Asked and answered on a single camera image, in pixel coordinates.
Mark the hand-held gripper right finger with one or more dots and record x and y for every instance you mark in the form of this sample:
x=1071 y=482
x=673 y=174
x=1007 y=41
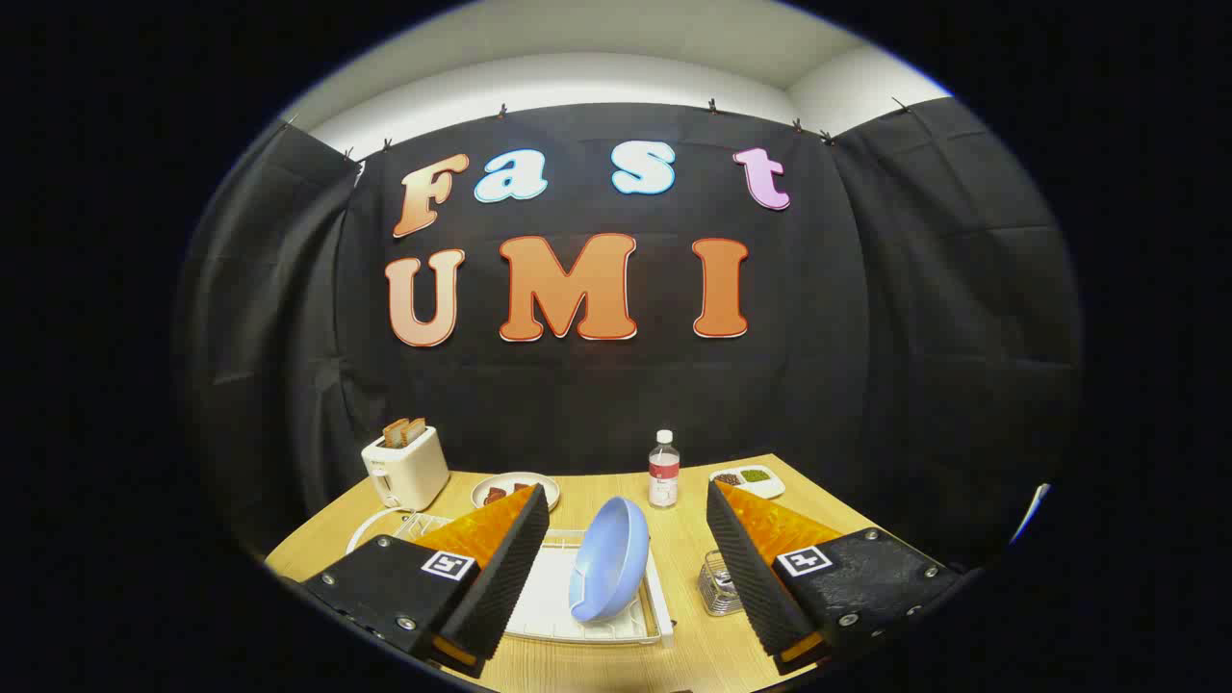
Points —
x=746 y=577

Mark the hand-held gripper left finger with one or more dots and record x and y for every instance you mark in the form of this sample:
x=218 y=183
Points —
x=510 y=577

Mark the blue plate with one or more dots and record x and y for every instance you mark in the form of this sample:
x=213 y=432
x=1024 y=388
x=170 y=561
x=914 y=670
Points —
x=606 y=563

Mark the white divided bean dish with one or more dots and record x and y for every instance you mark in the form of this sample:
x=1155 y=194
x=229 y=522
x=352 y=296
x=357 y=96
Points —
x=770 y=486

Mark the beige plate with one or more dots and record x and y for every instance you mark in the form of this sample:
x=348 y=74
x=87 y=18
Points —
x=541 y=481

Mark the white drip tray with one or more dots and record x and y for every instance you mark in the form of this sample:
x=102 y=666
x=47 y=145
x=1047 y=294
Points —
x=553 y=597

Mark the clear bottle with red label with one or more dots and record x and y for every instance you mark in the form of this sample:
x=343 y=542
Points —
x=664 y=476

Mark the cream toaster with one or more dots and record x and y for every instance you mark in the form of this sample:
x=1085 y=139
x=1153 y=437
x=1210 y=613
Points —
x=409 y=467

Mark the brown toast slice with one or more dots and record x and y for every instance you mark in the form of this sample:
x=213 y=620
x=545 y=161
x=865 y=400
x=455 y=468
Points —
x=416 y=429
x=395 y=433

